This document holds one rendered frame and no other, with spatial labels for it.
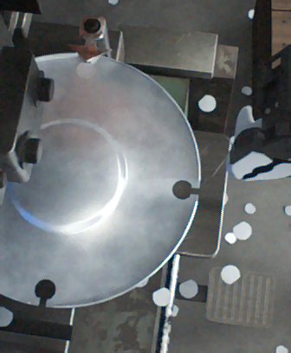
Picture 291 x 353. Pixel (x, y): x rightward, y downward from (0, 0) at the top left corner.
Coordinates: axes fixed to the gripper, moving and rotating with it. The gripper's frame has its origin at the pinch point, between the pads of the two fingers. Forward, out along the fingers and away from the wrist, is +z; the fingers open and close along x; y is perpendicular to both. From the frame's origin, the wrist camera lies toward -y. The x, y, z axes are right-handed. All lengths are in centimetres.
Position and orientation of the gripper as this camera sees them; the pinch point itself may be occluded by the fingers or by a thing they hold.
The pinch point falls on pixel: (239, 176)
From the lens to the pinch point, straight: 74.3
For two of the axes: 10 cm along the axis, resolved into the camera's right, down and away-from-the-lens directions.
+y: 0.9, -9.4, 3.2
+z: -3.9, 2.6, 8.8
